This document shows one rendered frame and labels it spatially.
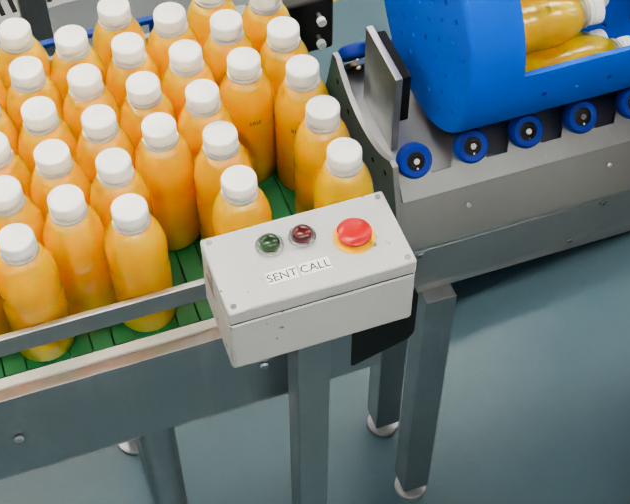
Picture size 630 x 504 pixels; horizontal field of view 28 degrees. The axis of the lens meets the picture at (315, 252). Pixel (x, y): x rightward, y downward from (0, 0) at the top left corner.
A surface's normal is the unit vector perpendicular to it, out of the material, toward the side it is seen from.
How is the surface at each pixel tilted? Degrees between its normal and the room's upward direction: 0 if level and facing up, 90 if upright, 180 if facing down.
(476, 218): 70
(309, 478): 90
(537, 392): 0
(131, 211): 0
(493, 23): 55
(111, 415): 90
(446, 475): 0
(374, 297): 90
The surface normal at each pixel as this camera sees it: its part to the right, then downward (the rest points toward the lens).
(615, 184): 0.32, 0.50
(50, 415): 0.33, 0.75
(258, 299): 0.00, -0.62
